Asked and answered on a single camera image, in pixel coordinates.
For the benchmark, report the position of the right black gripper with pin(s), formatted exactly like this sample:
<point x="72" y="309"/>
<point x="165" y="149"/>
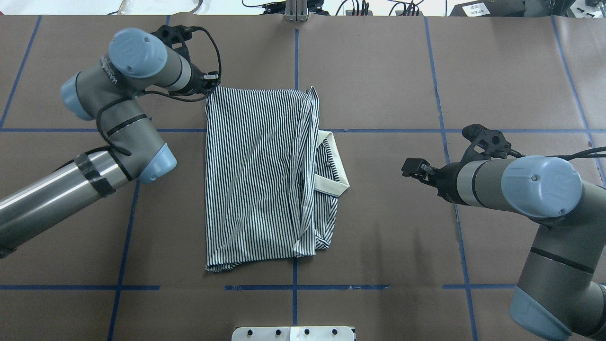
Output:
<point x="447" y="179"/>

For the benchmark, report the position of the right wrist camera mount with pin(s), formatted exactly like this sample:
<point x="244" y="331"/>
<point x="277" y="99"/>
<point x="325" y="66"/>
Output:
<point x="485" y="144"/>

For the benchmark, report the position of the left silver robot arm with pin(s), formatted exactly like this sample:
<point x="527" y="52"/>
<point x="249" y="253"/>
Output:
<point x="136" y="64"/>

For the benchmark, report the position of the blue white striped polo shirt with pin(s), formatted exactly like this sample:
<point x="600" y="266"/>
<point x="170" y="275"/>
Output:
<point x="273" y="178"/>

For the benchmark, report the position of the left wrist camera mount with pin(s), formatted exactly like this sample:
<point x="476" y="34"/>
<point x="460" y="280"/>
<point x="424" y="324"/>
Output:
<point x="175" y="37"/>

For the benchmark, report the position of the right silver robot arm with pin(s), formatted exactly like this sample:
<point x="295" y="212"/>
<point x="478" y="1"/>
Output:
<point x="555" y="296"/>

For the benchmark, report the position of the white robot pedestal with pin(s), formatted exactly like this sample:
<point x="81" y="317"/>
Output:
<point x="295" y="333"/>

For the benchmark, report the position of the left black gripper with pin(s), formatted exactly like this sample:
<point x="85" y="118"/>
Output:
<point x="199" y="82"/>

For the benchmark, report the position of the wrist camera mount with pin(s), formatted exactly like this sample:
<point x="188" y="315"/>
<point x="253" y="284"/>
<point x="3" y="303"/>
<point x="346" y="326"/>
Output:
<point x="175" y="37"/>
<point x="485" y="144"/>

